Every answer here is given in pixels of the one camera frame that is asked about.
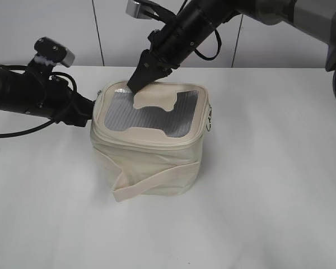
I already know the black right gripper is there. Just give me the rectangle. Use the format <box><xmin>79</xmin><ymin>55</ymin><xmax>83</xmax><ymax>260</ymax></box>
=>
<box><xmin>127</xmin><ymin>16</ymin><xmax>217</xmax><ymax>93</ymax></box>

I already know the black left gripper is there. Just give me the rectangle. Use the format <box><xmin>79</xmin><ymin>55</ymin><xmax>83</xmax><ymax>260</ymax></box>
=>
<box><xmin>46</xmin><ymin>81</ymin><xmax>94</xmax><ymax>127</ymax></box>

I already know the cream canvas zipper bag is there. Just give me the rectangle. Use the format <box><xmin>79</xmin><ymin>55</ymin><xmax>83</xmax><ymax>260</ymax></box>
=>
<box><xmin>90</xmin><ymin>81</ymin><xmax>212</xmax><ymax>202</ymax></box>

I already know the metal zipper pull ring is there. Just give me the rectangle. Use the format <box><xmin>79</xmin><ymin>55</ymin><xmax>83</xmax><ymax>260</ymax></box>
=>
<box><xmin>207</xmin><ymin>103</ymin><xmax>215</xmax><ymax>132</ymax></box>

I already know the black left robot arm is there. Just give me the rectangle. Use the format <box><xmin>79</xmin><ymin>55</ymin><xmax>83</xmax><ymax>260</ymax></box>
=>
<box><xmin>0</xmin><ymin>65</ymin><xmax>94</xmax><ymax>127</ymax></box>

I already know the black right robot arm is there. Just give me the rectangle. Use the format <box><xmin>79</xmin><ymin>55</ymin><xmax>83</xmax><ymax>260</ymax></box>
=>
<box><xmin>126</xmin><ymin>1</ymin><xmax>336</xmax><ymax>93</ymax></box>

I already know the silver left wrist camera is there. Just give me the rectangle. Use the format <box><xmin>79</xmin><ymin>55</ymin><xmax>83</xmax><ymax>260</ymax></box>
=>
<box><xmin>34</xmin><ymin>36</ymin><xmax>75</xmax><ymax>68</ymax></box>

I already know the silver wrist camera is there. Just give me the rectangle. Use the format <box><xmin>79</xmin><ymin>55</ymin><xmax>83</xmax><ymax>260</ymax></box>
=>
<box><xmin>34</xmin><ymin>36</ymin><xmax>75</xmax><ymax>68</ymax></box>
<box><xmin>125</xmin><ymin>0</ymin><xmax>161</xmax><ymax>21</ymax></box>

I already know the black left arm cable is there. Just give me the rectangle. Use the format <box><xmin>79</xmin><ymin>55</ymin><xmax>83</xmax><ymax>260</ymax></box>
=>
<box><xmin>0</xmin><ymin>64</ymin><xmax>78</xmax><ymax>140</ymax></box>

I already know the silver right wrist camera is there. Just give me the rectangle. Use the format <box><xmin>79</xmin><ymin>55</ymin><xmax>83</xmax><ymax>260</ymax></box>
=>
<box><xmin>125</xmin><ymin>0</ymin><xmax>161</xmax><ymax>21</ymax></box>

